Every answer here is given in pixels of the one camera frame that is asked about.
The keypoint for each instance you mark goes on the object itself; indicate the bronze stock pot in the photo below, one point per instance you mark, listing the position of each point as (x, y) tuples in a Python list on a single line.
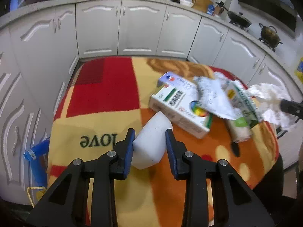
[(269, 36)]

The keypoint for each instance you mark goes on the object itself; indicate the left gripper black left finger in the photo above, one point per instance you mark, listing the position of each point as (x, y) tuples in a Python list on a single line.
[(65, 202)]

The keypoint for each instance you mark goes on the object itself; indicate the black frying pan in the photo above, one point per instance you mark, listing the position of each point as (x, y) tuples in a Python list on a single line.
[(236, 19)]

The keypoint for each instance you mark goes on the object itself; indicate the white foam block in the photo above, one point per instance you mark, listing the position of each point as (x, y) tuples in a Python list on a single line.
[(150, 144)]

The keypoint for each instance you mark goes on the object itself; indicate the wooden cutting board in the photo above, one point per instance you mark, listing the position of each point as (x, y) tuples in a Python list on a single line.
[(201, 5)]

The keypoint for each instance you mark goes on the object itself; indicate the green white plastic wrapper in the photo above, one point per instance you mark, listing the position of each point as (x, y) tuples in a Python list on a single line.
[(239, 130)]

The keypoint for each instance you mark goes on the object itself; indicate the green white medicine box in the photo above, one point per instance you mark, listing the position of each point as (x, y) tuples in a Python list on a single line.
[(240, 100)]

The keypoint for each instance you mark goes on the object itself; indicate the blue white medicine box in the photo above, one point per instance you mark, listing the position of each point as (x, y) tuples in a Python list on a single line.
[(176, 81)]

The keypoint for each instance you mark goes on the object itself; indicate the blue trash bag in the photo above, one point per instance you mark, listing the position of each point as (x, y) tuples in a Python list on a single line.
[(37, 162)]

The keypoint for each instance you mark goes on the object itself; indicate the white tissue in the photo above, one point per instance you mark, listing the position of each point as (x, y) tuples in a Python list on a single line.
[(269, 97)]

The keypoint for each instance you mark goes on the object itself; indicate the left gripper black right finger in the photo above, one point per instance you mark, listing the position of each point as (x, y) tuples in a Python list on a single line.
[(234, 203)]

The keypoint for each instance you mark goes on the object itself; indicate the white printed snack packet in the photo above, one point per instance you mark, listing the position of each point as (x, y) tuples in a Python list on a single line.
[(212, 98)]

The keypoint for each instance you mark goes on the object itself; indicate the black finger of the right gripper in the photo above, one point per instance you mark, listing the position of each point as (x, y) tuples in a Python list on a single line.
[(292, 107)]

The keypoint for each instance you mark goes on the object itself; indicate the white kitchen cabinets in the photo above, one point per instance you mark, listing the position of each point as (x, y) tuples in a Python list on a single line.
[(41, 44)]

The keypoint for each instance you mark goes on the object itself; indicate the colourful logo medicine box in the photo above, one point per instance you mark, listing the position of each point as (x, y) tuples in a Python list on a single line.
[(179, 105)]

